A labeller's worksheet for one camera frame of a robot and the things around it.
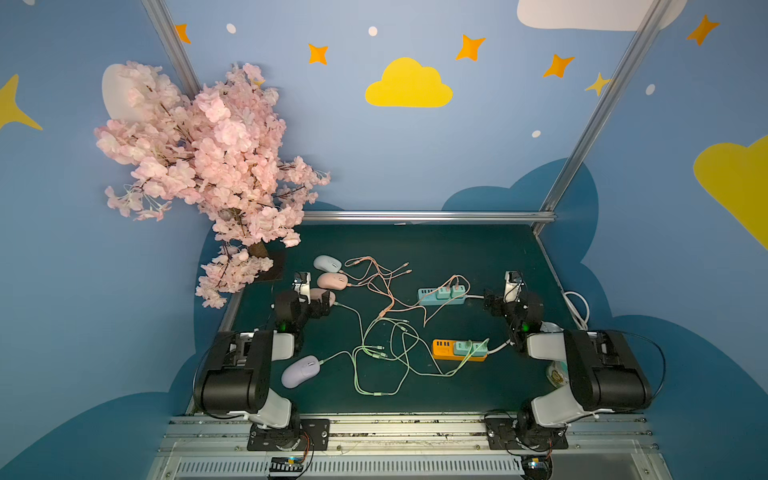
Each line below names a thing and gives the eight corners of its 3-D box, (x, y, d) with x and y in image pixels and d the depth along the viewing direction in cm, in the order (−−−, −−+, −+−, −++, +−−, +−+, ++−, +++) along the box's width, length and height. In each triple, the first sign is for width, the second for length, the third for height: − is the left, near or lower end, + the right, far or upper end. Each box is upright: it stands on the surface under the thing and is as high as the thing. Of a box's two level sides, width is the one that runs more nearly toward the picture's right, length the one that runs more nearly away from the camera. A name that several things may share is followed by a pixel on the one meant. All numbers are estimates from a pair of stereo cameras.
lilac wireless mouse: (286, 391, 83) (284, 388, 80) (280, 374, 86) (277, 371, 83) (324, 370, 86) (322, 367, 84) (316, 354, 89) (315, 351, 87)
